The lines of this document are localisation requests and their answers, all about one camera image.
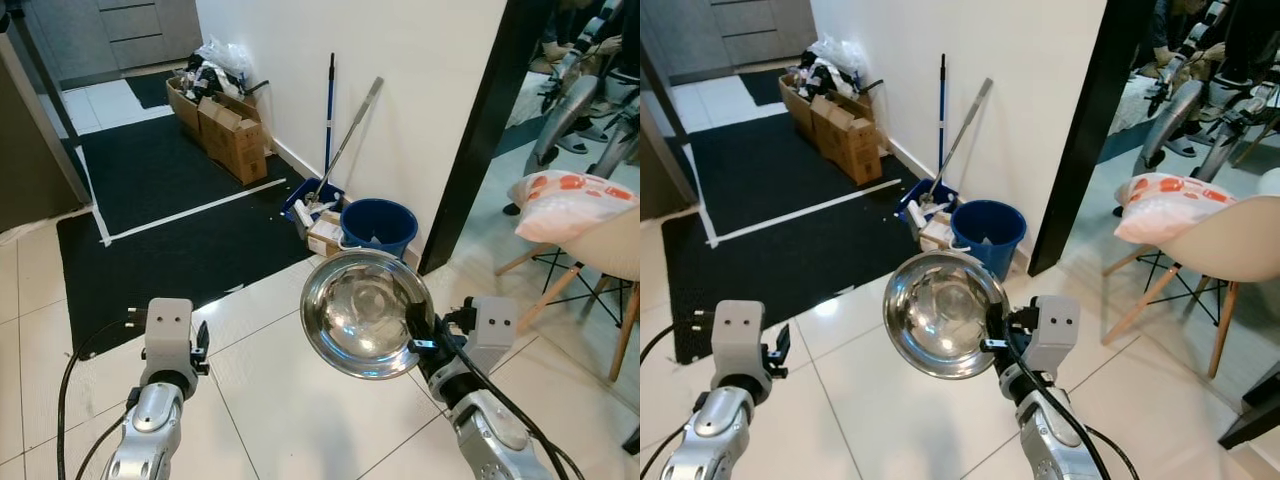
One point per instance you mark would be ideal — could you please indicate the shiny steel bowl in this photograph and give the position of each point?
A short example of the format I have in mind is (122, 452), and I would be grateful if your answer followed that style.
(360, 315)
(940, 315)

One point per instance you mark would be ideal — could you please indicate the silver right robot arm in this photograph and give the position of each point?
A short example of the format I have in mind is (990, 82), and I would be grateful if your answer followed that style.
(495, 430)
(1060, 430)

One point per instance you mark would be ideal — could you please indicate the blue plastic bucket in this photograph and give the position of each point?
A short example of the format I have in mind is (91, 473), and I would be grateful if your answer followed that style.
(995, 235)
(385, 230)

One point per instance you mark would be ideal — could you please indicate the black floor mat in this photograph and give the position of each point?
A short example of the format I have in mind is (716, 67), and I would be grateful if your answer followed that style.
(780, 240)
(170, 230)

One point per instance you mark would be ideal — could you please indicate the small white brown box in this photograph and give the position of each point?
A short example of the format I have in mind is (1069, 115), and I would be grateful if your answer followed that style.
(935, 232)
(325, 235)

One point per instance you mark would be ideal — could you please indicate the blue dustpan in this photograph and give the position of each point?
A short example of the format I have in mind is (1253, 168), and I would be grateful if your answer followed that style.
(915, 195)
(305, 195)

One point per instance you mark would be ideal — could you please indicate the orange white plastic bag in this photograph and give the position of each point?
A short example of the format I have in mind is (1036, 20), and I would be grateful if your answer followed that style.
(570, 205)
(1170, 205)

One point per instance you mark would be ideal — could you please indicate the white shell chair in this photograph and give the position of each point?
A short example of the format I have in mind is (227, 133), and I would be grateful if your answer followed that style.
(610, 245)
(1230, 240)

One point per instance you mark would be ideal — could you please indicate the large brown cardboard box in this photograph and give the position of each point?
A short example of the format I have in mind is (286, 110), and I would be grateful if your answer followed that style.
(848, 140)
(235, 140)

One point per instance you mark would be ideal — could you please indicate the open brown cardboard box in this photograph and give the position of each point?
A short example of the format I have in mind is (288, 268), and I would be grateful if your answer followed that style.
(182, 105)
(795, 102)

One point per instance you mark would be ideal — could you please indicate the clear plastic bag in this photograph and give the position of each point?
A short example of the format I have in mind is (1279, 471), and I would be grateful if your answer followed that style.
(225, 58)
(838, 58)

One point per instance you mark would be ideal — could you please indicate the grey panel door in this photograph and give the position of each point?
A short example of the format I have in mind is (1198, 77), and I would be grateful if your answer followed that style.
(750, 30)
(130, 30)

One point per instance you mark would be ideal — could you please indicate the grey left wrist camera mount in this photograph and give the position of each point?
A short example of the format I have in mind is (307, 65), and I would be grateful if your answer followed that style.
(740, 340)
(168, 335)

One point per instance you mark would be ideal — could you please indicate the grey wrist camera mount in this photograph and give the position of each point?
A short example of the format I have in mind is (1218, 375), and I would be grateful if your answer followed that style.
(1055, 335)
(490, 335)
(168, 335)
(740, 340)

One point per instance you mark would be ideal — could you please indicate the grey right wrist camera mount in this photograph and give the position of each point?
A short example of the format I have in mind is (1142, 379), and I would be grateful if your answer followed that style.
(490, 335)
(1055, 335)

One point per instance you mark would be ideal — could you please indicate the black door frame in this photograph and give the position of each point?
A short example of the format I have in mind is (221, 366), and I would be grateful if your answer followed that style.
(480, 130)
(1090, 130)

